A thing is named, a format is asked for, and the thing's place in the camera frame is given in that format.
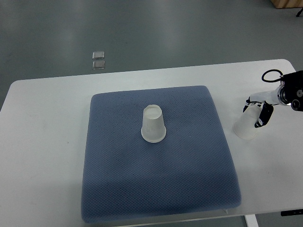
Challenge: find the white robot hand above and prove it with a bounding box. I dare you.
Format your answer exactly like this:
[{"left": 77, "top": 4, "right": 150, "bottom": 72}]
[{"left": 243, "top": 86, "right": 284, "bottom": 128}]

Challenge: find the white paper cup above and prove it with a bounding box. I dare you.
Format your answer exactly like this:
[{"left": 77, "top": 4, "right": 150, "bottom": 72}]
[
  {"left": 233, "top": 105, "right": 261, "bottom": 140},
  {"left": 141, "top": 105, "right": 166, "bottom": 143}
]

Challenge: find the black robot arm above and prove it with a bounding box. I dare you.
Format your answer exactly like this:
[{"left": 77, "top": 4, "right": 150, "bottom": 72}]
[{"left": 243, "top": 69, "right": 303, "bottom": 128}]

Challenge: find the blue textured cushion mat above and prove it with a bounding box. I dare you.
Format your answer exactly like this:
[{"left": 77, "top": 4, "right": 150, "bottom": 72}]
[{"left": 81, "top": 86, "right": 241, "bottom": 223}]

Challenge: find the black tripod leg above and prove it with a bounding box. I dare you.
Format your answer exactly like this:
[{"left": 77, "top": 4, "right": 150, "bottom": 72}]
[{"left": 296, "top": 8, "right": 303, "bottom": 17}]

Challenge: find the wooden furniture corner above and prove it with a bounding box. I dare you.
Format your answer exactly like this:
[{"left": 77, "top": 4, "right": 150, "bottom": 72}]
[{"left": 271, "top": 0, "right": 303, "bottom": 9}]

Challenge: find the white paper cup on mat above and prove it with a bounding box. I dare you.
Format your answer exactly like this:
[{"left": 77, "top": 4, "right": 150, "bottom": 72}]
[{"left": 141, "top": 105, "right": 166, "bottom": 143}]

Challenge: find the black table control panel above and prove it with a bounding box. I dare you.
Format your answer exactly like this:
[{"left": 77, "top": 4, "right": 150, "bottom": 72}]
[{"left": 280, "top": 209, "right": 303, "bottom": 217}]

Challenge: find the white table leg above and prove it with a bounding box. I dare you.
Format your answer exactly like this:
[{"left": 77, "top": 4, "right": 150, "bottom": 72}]
[{"left": 244, "top": 214, "right": 259, "bottom": 227}]

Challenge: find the upper metal floor plate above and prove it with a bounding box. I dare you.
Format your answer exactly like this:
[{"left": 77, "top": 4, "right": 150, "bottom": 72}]
[{"left": 92, "top": 51, "right": 105, "bottom": 60}]

